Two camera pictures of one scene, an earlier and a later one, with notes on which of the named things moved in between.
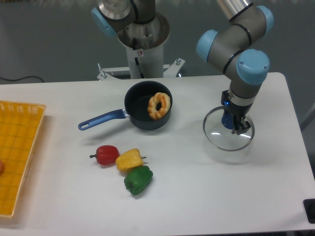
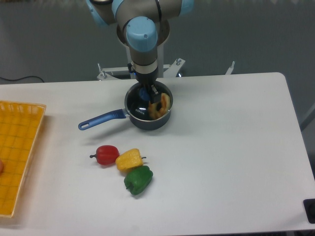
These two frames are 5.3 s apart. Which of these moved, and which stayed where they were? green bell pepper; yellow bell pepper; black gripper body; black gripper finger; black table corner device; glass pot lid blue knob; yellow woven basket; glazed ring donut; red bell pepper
Moved: black gripper body; black gripper finger; glass pot lid blue knob
Stayed: black table corner device; yellow woven basket; red bell pepper; green bell pepper; yellow bell pepper; glazed ring donut
